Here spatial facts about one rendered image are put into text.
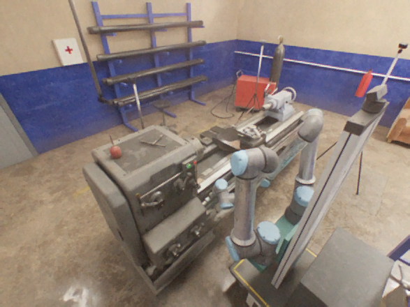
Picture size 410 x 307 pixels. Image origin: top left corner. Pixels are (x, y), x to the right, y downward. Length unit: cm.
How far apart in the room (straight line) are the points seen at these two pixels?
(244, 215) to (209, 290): 123
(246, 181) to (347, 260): 92
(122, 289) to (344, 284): 180
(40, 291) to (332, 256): 249
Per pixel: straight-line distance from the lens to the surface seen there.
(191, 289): 225
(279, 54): 476
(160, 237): 156
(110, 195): 125
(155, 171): 128
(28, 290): 278
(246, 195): 106
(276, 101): 283
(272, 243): 139
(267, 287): 198
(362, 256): 175
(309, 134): 141
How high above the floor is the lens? 212
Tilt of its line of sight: 36 degrees down
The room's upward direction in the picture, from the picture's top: straight up
